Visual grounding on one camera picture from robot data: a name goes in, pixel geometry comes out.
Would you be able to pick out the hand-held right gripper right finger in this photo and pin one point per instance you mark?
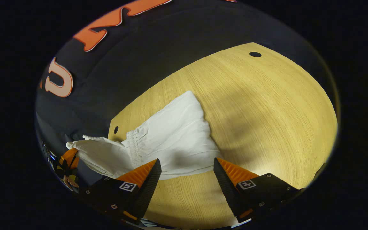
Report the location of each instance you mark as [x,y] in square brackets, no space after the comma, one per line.
[227,188]

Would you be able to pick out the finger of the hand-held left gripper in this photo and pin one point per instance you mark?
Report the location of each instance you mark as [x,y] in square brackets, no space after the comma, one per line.
[69,158]

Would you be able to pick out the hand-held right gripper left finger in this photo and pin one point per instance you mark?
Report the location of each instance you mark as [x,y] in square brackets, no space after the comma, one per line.
[145,191]

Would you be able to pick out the white jeans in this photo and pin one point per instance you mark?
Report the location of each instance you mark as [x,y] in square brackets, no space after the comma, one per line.
[177,134]

